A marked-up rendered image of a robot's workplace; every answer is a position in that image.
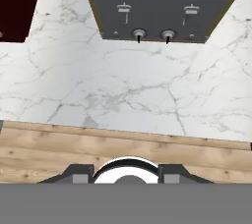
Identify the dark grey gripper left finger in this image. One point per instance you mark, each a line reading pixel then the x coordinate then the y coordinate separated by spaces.
pixel 80 173

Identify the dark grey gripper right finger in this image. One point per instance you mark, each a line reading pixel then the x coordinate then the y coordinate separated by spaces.
pixel 172 173

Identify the wooden drawer front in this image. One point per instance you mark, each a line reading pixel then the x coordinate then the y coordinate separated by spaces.
pixel 124 149

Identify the grey toaster with gold trim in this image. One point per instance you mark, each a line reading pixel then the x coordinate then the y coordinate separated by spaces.
pixel 164 8

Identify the dark red hob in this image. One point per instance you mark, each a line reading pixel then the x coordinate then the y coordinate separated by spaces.
pixel 16 5

